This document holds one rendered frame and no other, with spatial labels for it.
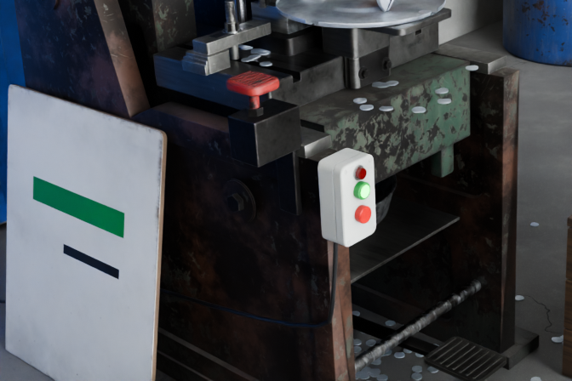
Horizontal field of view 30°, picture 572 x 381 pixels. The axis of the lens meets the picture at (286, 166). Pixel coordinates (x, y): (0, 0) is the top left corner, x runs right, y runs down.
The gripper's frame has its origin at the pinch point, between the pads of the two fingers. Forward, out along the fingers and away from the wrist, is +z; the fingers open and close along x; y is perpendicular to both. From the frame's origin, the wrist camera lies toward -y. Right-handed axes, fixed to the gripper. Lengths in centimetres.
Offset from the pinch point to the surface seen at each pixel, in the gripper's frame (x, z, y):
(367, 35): 0.5, 5.9, 4.5
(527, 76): -179, 76, 87
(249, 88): 34.9, 4.5, -2.7
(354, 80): 3.6, 13.1, 5.1
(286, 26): 6.4, 4.8, 17.9
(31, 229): 32, 49, 71
